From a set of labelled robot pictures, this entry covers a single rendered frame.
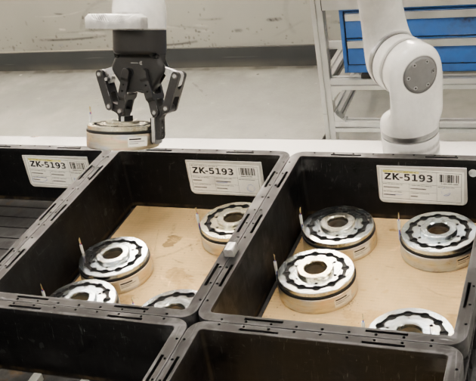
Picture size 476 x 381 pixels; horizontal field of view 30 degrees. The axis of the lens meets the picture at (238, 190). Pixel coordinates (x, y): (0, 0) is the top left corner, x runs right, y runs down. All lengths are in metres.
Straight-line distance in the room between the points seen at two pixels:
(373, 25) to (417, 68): 0.10
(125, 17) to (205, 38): 3.06
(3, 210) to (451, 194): 0.75
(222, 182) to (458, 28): 1.77
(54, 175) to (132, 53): 0.36
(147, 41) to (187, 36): 3.05
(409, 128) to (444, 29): 1.64
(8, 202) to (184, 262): 0.42
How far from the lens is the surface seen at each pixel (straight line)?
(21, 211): 1.54
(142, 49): 1.22
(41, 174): 1.52
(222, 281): 1.06
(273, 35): 4.12
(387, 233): 1.28
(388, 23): 1.40
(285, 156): 1.30
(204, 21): 4.21
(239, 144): 1.88
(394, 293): 1.16
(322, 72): 3.14
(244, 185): 1.35
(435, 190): 1.28
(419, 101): 1.39
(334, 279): 1.14
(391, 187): 1.29
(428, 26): 3.03
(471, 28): 3.01
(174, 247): 1.32
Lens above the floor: 1.53
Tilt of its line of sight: 29 degrees down
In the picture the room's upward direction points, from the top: 10 degrees counter-clockwise
